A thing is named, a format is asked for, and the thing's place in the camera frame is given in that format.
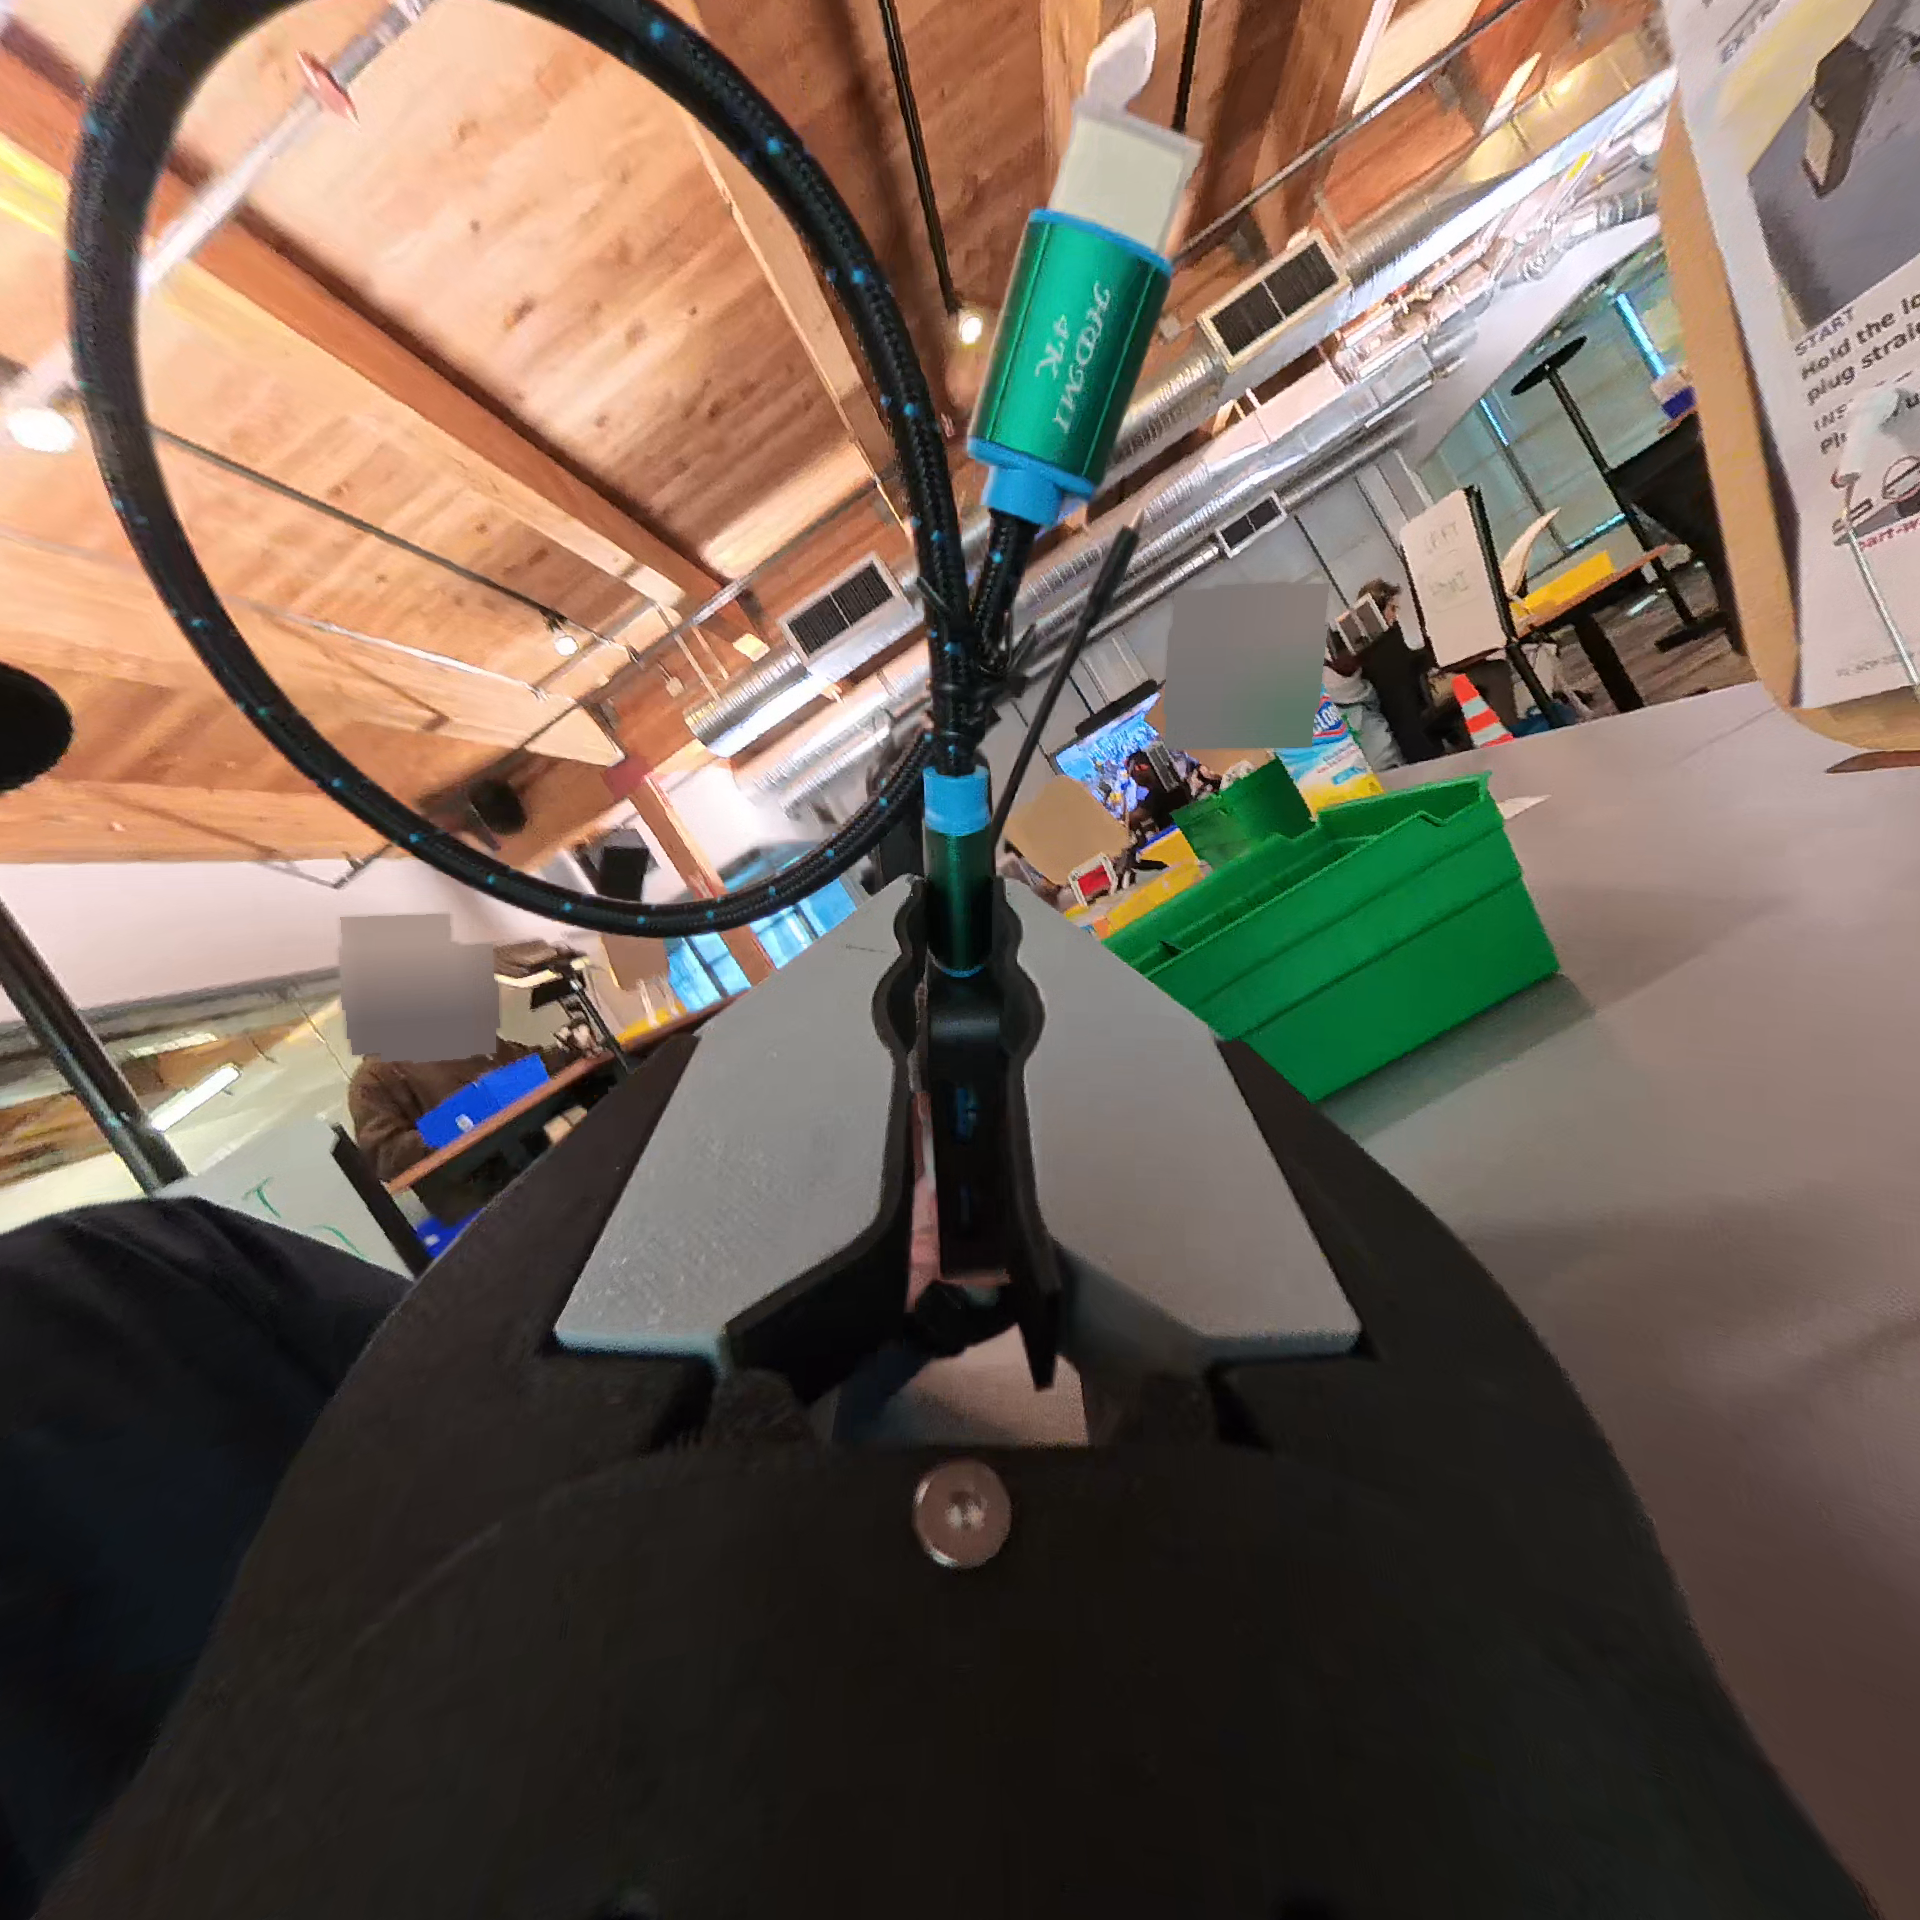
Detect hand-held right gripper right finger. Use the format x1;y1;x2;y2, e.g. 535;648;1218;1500
1002;879;1367;1390

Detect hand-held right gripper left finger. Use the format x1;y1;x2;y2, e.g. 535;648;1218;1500
556;873;923;1398

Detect green storage bin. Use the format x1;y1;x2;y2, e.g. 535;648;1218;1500
1102;774;1560;1105

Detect thin black cable copper plug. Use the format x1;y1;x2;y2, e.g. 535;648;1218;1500
990;511;1150;873

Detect black braided cable green plugs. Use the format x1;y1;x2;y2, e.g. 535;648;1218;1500
67;0;1210;985

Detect blue plastic bin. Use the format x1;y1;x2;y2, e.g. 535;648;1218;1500
416;1049;548;1151

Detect small green bin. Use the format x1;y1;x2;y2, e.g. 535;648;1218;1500
1170;756;1320;873

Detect cardboard box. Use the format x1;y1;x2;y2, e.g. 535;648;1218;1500
1002;779;1126;873

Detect television screen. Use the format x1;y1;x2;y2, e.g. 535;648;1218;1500
1056;705;1186;811

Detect yellow printed box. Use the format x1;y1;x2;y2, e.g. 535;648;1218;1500
1311;698;1389;804

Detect white ceiling vent grille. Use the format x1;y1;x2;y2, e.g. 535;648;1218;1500
779;555;910;663
1197;232;1344;369

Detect white sign board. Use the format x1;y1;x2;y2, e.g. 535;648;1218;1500
1398;488;1560;671

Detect yellow bin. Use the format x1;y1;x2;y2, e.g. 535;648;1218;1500
1506;551;1618;618

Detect black light stand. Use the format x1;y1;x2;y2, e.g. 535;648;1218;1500
0;668;190;1192

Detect black round top stand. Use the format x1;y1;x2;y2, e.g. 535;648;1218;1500
1510;336;1704;648

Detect printed instruction sheet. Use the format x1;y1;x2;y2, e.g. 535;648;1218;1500
1664;0;1920;707

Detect metal duct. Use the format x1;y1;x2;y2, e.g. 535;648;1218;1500
680;90;1672;798

